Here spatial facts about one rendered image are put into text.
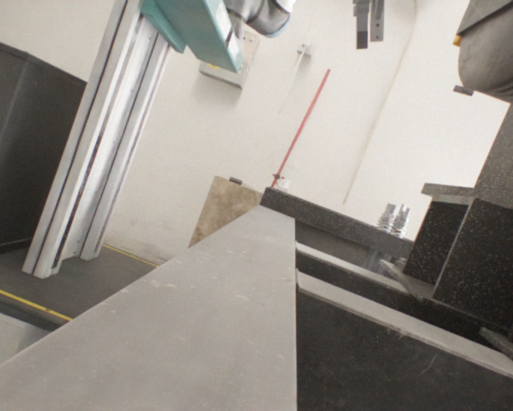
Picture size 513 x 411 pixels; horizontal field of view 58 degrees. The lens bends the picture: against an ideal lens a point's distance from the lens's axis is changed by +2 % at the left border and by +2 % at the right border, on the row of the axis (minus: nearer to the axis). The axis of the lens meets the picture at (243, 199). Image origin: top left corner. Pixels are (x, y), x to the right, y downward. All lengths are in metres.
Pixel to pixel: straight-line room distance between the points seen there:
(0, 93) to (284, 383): 1.03
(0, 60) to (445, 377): 1.08
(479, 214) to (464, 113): 1.97
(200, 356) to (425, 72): 2.64
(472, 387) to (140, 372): 0.48
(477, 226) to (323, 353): 0.43
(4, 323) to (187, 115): 1.89
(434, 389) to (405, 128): 2.22
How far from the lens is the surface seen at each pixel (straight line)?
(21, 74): 1.20
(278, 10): 1.67
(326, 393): 0.64
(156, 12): 1.26
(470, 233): 0.92
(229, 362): 0.30
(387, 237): 1.69
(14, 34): 3.31
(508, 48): 0.90
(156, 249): 2.84
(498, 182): 0.98
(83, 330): 0.28
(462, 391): 0.66
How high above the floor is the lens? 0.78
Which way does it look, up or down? 4 degrees down
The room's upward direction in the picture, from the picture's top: 21 degrees clockwise
